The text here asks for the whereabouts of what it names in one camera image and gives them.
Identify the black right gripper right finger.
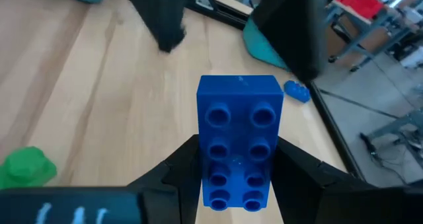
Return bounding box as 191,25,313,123
269,136,423,224

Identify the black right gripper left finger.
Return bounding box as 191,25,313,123
127,133,203,224

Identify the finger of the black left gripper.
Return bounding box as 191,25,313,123
252,0,328,83
120,0,192,54

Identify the blue toy building block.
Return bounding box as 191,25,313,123
283,80,312,104
196,74,285,212

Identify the green toy building block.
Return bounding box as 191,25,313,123
0,146,58,189

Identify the light teal plastic bin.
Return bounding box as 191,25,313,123
243,14,291,71

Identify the grey metal table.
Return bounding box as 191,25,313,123
325,0,423,73

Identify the black floor cable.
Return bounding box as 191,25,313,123
359,133,409,185

